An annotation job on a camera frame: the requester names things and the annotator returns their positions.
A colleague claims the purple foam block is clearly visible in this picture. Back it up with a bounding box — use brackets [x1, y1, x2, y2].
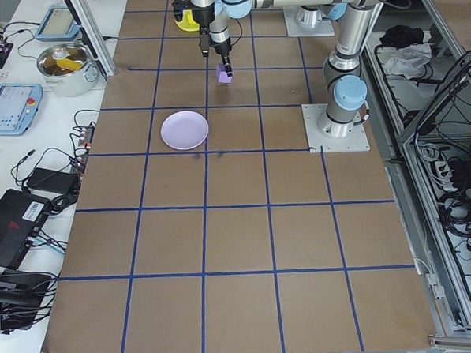
[215, 63, 234, 86]

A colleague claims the yellow bowl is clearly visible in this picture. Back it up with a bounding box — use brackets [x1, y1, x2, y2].
[174, 16, 200, 33]

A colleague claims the light purple plate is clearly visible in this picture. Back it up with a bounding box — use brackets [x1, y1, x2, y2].
[159, 109, 211, 152]

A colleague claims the glass pot lid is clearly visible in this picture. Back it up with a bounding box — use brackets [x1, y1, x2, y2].
[36, 41, 93, 79]

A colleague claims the yellow toy food piece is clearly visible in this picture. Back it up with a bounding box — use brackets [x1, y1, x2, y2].
[54, 56, 83, 73]

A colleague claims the stainless steel pot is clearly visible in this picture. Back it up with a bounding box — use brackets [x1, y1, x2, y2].
[35, 40, 100, 100]

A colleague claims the small light blue teach pendant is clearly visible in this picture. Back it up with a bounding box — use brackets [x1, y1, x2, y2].
[33, 6, 82, 41]

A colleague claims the black power strip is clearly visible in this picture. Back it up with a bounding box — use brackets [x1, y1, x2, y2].
[69, 124, 99, 174]

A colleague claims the black cloth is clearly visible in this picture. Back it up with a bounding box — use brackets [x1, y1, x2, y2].
[378, 23, 427, 48]

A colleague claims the white cloth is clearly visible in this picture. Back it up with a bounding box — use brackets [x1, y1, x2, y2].
[382, 42, 436, 81]

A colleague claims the black power adapter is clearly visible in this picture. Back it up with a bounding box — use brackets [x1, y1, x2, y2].
[24, 165, 80, 195]

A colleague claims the large light blue teach pendant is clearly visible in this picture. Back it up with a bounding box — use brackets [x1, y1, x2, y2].
[0, 81, 46, 137]

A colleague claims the white power strip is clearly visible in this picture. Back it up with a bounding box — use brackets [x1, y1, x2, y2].
[432, 159, 457, 193]

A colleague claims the black power brick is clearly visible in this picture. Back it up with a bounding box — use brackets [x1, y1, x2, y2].
[450, 158, 471, 182]

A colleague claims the black computer with red logo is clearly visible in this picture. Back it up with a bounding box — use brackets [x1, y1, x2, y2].
[0, 185, 55, 272]

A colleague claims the black electronics box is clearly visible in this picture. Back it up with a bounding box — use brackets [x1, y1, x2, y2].
[0, 266, 62, 336]

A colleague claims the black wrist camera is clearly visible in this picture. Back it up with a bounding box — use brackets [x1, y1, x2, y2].
[172, 0, 192, 23]

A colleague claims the white square base plate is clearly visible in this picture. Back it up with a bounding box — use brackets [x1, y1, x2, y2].
[282, 4, 336, 39]
[301, 100, 372, 156]

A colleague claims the aluminium frame post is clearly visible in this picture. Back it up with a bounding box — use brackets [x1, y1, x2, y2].
[62, 0, 117, 80]

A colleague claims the black USB cable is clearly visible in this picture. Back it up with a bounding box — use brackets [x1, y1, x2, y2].
[10, 146, 79, 189]

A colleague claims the V-shaped metal frame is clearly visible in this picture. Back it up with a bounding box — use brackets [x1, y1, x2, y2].
[358, 0, 471, 340]

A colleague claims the black coiled cable bundle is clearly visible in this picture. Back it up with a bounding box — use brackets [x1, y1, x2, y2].
[437, 187, 471, 240]

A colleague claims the grey metal bracket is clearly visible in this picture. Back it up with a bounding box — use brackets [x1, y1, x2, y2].
[424, 272, 447, 300]

